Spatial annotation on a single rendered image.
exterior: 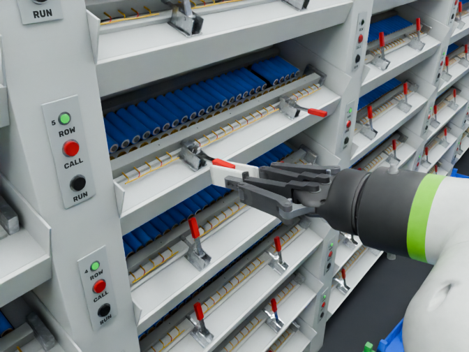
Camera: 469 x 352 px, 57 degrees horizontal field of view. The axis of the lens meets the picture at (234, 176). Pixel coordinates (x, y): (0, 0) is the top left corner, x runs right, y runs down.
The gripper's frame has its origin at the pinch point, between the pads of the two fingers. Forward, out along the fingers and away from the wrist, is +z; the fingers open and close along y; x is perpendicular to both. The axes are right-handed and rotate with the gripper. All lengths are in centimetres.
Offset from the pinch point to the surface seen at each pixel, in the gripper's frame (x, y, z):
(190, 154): 2.6, -1.0, 7.5
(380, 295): -90, 89, 15
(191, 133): 4.6, 2.2, 9.9
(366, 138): -19, 68, 11
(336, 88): 1.6, 44.4, 7.3
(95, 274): -6.3, -20.7, 6.8
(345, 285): -74, 70, 20
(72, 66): 19.3, -18.6, 2.7
